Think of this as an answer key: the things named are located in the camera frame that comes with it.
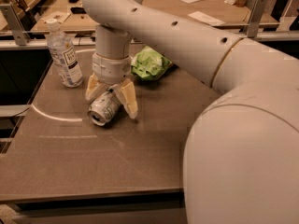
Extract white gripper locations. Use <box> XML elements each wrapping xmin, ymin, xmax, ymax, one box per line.
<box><xmin>85</xmin><ymin>53</ymin><xmax>138</xmax><ymax>119</ymax></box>

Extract silver green 7up can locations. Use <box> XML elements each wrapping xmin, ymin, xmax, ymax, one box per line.
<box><xmin>88</xmin><ymin>89</ymin><xmax>121</xmax><ymax>126</ymax></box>

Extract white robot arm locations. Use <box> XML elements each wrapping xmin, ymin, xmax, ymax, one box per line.
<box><xmin>83</xmin><ymin>0</ymin><xmax>299</xmax><ymax>224</ymax></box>

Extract green chip bag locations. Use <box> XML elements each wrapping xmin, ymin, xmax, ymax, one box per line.
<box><xmin>131</xmin><ymin>46</ymin><xmax>173</xmax><ymax>81</ymax></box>

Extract clear plastic water bottle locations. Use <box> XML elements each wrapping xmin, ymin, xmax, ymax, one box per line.
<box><xmin>46</xmin><ymin>19</ymin><xmax>83</xmax><ymax>88</ymax></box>

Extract black tool on table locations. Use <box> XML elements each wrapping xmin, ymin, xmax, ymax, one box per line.
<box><xmin>70</xmin><ymin>7</ymin><xmax>86</xmax><ymax>14</ymax></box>

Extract small paper card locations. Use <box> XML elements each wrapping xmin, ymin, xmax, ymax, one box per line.
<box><xmin>42</xmin><ymin>11</ymin><xmax>70</xmax><ymax>23</ymax></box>

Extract white paper sheet near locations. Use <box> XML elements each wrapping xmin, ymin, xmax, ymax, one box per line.
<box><xmin>189</xmin><ymin>11</ymin><xmax>224</xmax><ymax>26</ymax></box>

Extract left metal bracket post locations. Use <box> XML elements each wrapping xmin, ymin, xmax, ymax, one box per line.
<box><xmin>0</xmin><ymin>4</ymin><xmax>30</xmax><ymax>46</ymax></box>

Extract metal bracket post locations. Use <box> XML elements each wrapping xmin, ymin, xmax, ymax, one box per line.
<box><xmin>0</xmin><ymin>4</ymin><xmax>30</xmax><ymax>46</ymax></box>
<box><xmin>245</xmin><ymin>0</ymin><xmax>267</xmax><ymax>38</ymax></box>

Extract right metal bracket post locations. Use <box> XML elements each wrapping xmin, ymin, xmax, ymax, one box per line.
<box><xmin>245</xmin><ymin>0</ymin><xmax>267</xmax><ymax>38</ymax></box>

